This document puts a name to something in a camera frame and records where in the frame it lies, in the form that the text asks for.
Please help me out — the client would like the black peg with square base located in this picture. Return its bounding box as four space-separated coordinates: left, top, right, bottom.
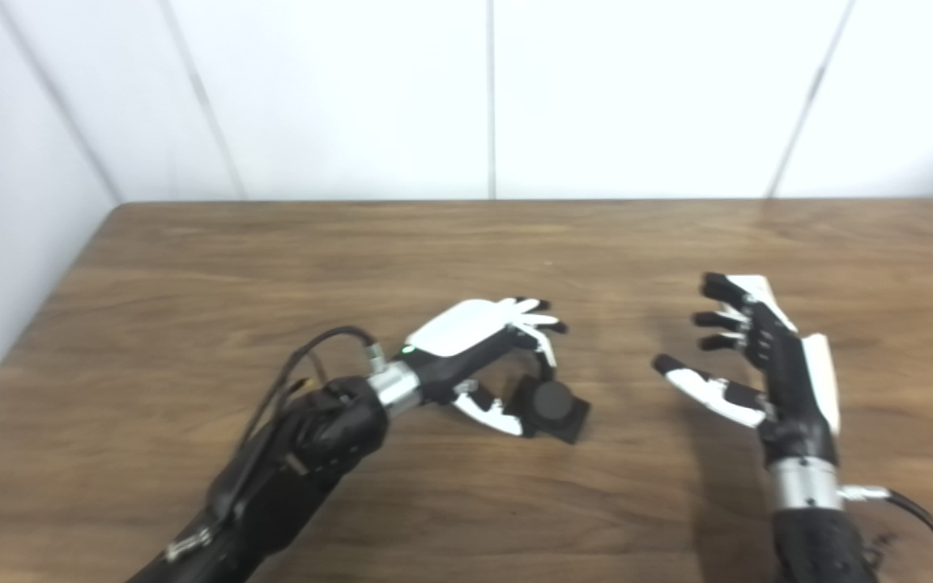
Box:
511 374 591 445

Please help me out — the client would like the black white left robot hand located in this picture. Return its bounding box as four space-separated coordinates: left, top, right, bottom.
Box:
403 296 569 438

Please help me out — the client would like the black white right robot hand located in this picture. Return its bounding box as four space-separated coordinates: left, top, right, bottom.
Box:
651 273 842 467

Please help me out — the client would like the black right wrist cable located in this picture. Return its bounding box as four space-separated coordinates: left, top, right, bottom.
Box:
839 484 933 583

